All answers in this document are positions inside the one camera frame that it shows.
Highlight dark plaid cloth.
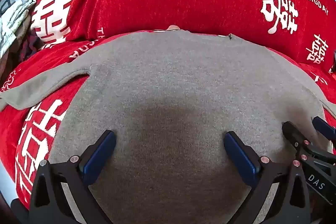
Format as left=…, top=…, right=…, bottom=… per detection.
left=21, top=30, right=44, bottom=56

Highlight grey knit sweater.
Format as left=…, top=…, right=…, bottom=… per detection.
left=0, top=29, right=334, bottom=224

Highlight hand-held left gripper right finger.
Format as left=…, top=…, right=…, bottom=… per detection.
left=224, top=131, right=312, bottom=224

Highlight red printed bed blanket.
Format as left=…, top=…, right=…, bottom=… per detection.
left=0, top=36, right=336, bottom=210

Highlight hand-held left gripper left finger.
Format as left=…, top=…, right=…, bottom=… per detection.
left=30, top=130, right=117, bottom=224

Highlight grey white crumpled cloth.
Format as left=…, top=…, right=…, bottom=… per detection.
left=0, top=0, right=37, bottom=59

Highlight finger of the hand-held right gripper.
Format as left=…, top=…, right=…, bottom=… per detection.
left=282, top=121, right=315, bottom=163
left=312, top=116, right=336, bottom=153

